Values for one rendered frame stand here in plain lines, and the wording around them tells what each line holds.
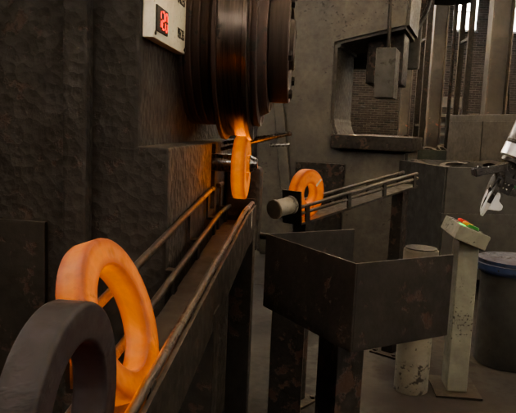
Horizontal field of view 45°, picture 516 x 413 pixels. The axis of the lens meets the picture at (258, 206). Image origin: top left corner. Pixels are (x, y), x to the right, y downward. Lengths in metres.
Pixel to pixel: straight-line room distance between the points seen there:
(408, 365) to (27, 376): 1.93
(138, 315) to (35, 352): 0.33
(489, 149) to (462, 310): 3.44
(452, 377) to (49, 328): 2.02
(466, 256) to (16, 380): 1.95
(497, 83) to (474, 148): 4.68
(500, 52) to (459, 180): 7.00
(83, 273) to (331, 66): 3.67
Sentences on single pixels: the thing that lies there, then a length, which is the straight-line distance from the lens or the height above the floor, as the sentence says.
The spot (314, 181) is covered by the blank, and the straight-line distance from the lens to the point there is 2.04.
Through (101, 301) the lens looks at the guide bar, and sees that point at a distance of 0.77.
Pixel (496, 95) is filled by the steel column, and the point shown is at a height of 1.54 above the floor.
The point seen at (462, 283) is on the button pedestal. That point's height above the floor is 0.40.
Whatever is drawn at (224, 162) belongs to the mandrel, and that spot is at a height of 0.82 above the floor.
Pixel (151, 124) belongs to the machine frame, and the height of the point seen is 0.91.
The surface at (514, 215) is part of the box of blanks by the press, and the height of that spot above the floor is 0.48.
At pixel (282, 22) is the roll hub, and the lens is 1.44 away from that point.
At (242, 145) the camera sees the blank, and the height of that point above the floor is 0.87.
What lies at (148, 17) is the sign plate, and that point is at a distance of 1.14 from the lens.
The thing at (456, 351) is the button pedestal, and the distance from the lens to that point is 2.37.
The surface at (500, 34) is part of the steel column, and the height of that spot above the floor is 2.45.
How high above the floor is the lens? 0.92
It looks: 7 degrees down
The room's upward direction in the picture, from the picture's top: 2 degrees clockwise
